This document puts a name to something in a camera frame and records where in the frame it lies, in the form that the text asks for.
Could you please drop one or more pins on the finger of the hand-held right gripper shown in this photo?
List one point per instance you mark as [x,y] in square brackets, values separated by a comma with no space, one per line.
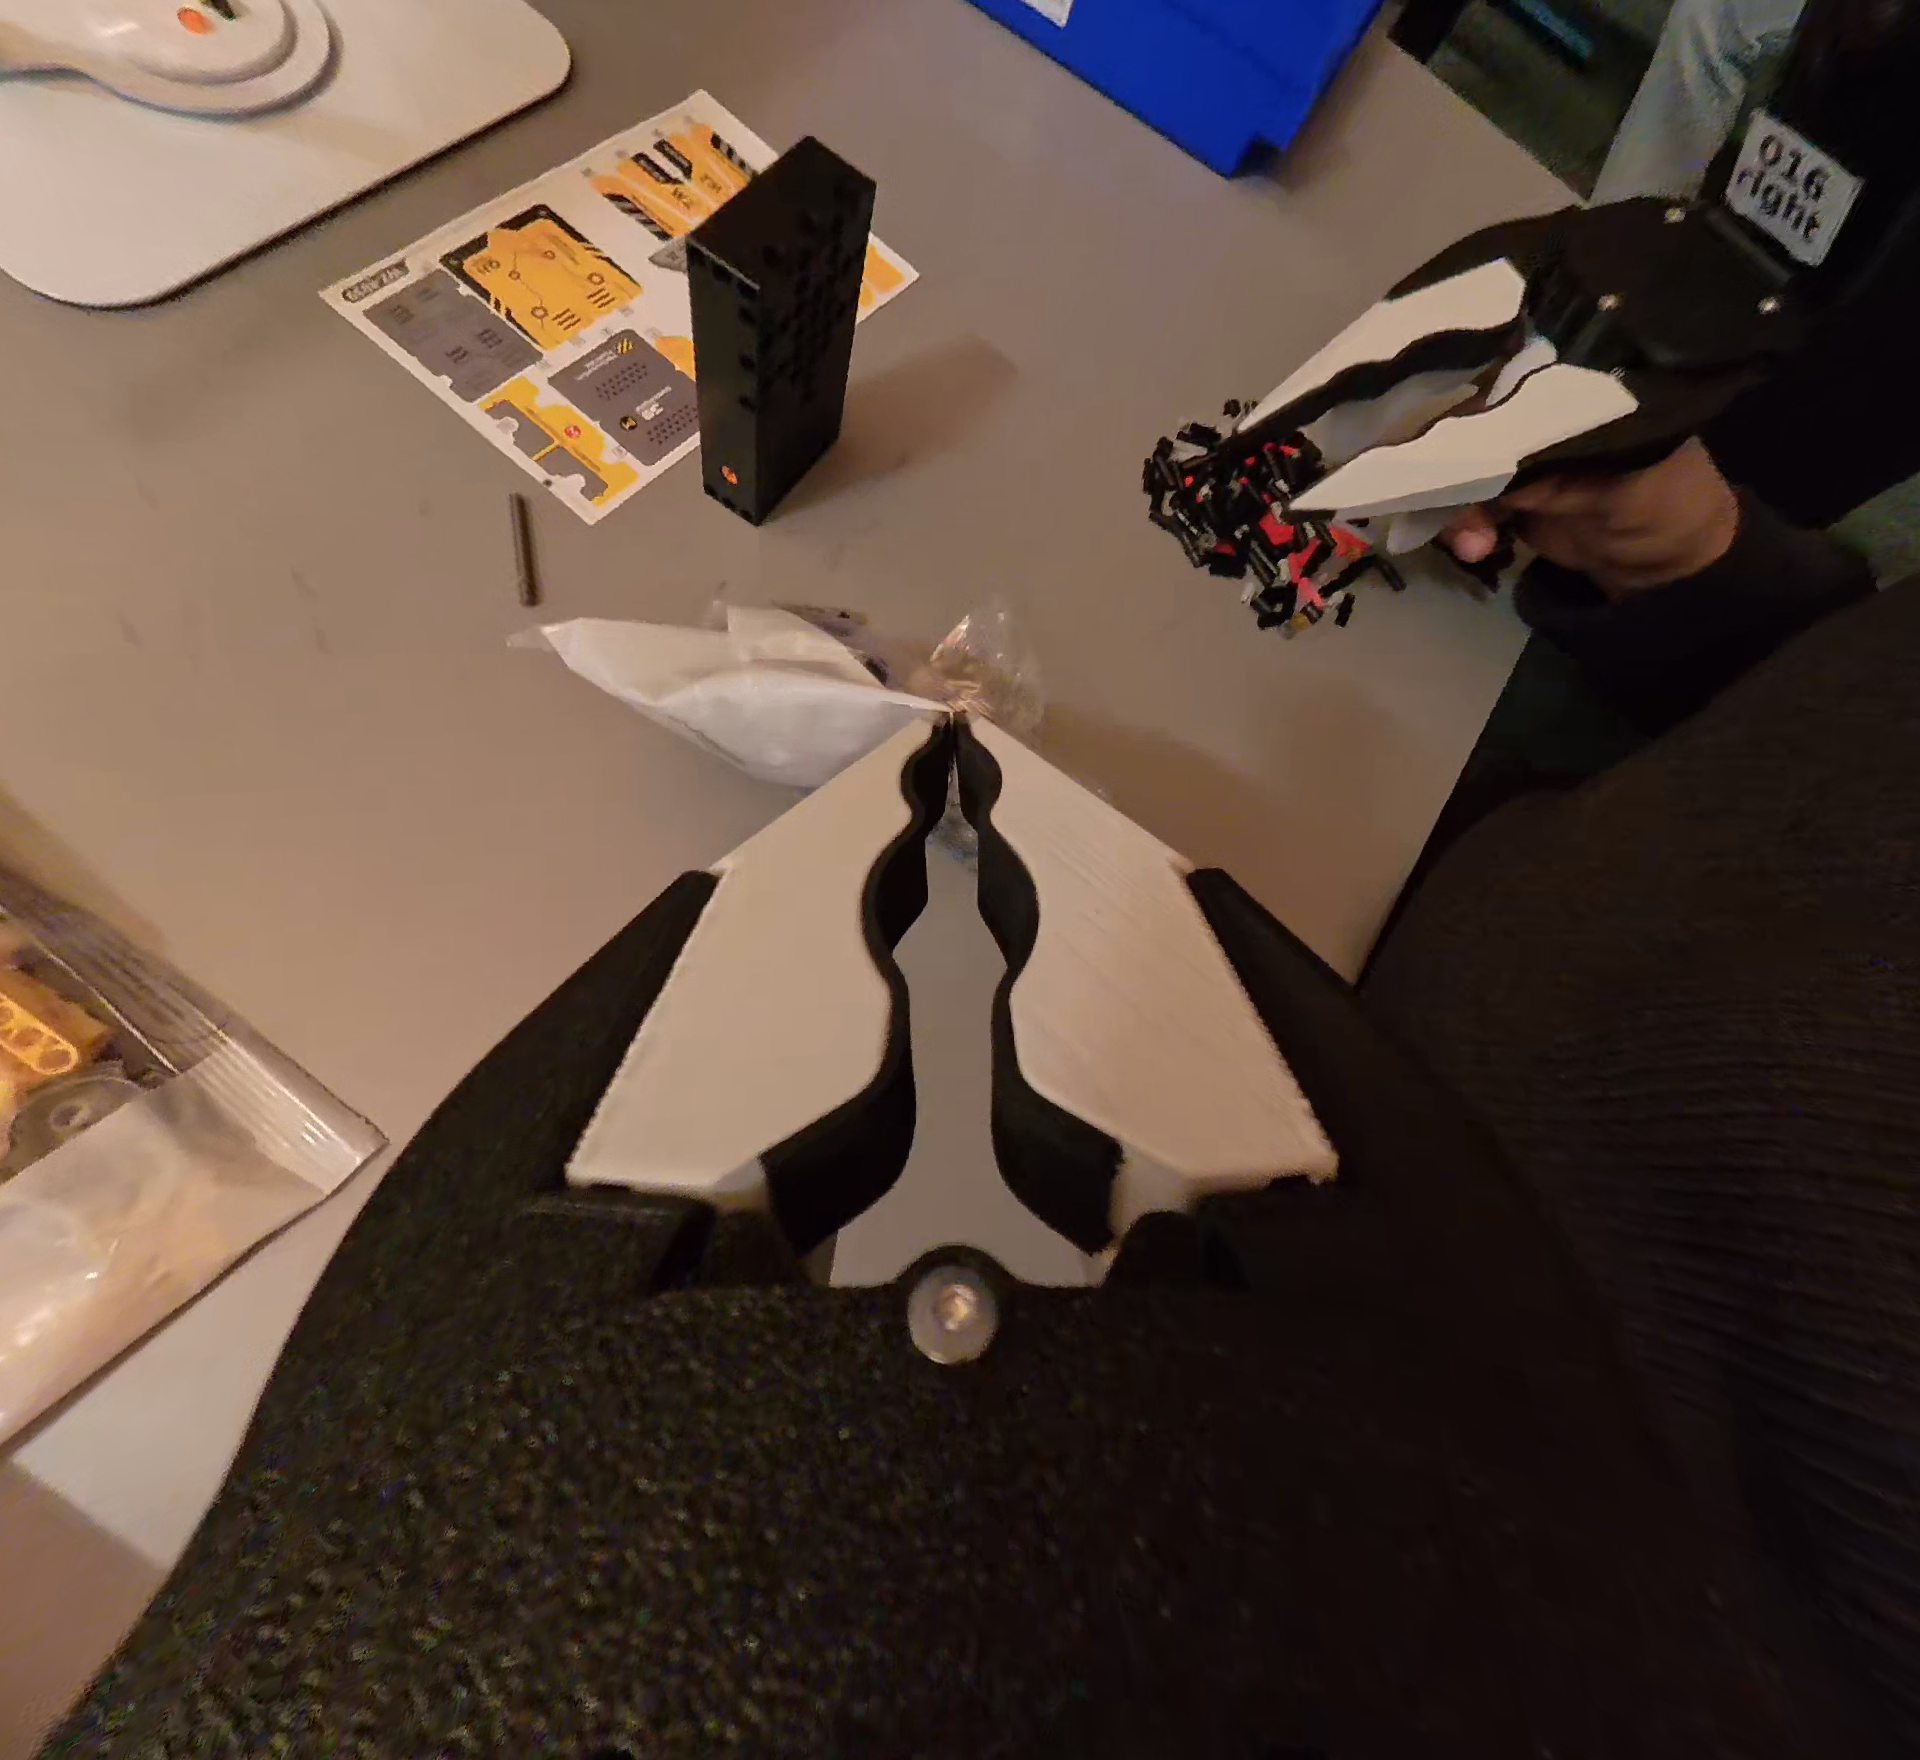
[1486,449]
[1411,327]

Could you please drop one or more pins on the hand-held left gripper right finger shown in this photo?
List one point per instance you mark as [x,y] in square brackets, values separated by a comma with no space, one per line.
[1157,1024]

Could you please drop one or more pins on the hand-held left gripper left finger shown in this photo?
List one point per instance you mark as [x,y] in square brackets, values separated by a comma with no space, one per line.
[751,1024]

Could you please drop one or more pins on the pile of black red pins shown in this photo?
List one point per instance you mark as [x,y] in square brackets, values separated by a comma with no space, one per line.
[1261,530]

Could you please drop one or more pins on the small clear parts bag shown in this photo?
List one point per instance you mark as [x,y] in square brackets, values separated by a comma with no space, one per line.
[751,702]

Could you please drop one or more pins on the person's right hand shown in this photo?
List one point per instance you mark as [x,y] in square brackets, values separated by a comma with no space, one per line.
[1620,522]

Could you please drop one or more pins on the black axle rod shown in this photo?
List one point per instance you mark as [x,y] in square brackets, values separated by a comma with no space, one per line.
[523,553]

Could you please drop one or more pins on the black perforated block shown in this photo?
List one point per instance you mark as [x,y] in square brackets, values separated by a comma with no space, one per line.
[774,321]

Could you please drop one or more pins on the clear bag of yellow beams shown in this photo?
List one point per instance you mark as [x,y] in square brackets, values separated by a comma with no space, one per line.
[120,1160]

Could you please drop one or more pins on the yellow sticker sheet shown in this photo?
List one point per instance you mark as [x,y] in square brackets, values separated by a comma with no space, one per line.
[511,304]

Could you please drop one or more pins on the white book stand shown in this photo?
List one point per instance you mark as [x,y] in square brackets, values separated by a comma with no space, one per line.
[225,140]

